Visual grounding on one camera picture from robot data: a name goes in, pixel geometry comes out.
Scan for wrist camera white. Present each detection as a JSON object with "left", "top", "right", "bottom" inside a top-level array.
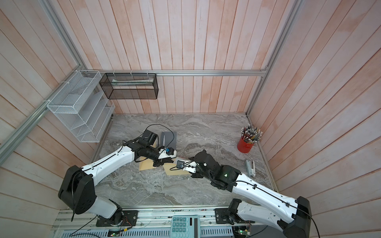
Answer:
[
  {"left": 158, "top": 147, "right": 177, "bottom": 160},
  {"left": 176, "top": 160, "right": 197, "bottom": 174}
]

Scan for black mesh basket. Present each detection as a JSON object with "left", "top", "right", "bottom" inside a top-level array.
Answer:
[{"left": 100, "top": 72, "right": 159, "bottom": 100}]

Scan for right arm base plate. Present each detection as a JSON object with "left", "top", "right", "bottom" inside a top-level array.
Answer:
[{"left": 214, "top": 208, "right": 255, "bottom": 225}]

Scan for red pencil cup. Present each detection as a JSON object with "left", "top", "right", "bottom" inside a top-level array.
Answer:
[{"left": 237, "top": 137, "right": 254, "bottom": 154}]

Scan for teal calculator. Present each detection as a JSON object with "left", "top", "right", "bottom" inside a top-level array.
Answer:
[{"left": 170, "top": 215, "right": 201, "bottom": 238}]

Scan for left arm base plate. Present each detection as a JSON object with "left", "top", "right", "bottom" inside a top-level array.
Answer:
[{"left": 96, "top": 210, "right": 139, "bottom": 227}]

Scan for white wire mesh shelf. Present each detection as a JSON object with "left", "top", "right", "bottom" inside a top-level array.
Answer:
[{"left": 47, "top": 70, "right": 115, "bottom": 143}]

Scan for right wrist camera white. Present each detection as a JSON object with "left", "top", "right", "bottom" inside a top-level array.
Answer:
[{"left": 176, "top": 160, "right": 197, "bottom": 174}]

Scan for yellow envelope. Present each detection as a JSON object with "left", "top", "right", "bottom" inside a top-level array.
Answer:
[
  {"left": 163, "top": 158, "right": 190, "bottom": 176},
  {"left": 139, "top": 157, "right": 155, "bottom": 171}
]

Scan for grey envelope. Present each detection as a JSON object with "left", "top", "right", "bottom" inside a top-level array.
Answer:
[{"left": 159, "top": 131, "right": 177, "bottom": 150}]

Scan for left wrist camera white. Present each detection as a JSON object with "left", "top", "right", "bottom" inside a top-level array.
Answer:
[{"left": 158, "top": 147, "right": 177, "bottom": 160}]

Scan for bundle of pencils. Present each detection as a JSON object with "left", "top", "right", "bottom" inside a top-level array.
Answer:
[{"left": 241, "top": 125, "right": 263, "bottom": 144}]

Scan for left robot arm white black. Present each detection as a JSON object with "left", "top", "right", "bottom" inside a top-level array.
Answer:
[{"left": 58, "top": 130, "right": 177, "bottom": 226}]

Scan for white stapler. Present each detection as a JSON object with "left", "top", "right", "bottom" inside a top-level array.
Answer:
[{"left": 245, "top": 160, "right": 256, "bottom": 178}]

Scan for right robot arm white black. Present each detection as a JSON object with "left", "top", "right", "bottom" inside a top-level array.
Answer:
[{"left": 190, "top": 150, "right": 312, "bottom": 238}]

